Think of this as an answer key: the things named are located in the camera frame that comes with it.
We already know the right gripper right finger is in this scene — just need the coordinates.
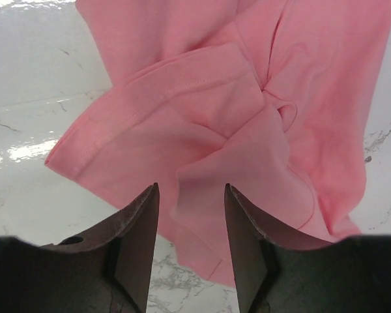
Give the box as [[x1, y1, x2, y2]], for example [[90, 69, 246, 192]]
[[225, 185, 342, 312]]

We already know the pink polo shirt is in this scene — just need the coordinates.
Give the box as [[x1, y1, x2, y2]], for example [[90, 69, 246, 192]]
[[45, 1, 391, 286]]

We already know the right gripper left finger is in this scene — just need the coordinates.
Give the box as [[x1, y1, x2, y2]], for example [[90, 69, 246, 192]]
[[44, 183, 159, 312]]

